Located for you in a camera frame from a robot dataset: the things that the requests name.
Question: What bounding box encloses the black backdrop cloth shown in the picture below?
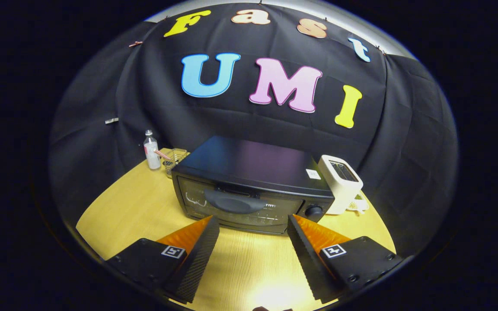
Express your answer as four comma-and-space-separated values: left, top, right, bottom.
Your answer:
49, 3, 459, 255

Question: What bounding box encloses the white bread toaster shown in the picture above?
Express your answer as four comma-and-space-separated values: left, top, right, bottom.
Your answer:
317, 155, 364, 215

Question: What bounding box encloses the clear plastic bottle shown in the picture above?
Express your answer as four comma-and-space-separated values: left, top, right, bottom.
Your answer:
144, 130, 162, 170

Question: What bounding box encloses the small white bean dish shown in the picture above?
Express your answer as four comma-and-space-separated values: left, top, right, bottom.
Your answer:
346, 194, 369, 214

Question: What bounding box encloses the black toaster oven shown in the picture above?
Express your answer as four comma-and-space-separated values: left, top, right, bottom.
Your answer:
171, 136, 335, 235

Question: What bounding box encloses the wire mesh basket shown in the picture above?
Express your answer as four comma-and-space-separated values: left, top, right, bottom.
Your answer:
163, 148, 190, 178

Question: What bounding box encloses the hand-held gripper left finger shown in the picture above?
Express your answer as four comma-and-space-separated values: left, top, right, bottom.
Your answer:
104, 215, 220, 304

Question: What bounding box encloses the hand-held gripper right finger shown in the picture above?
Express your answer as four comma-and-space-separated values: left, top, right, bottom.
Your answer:
287, 214, 404, 304

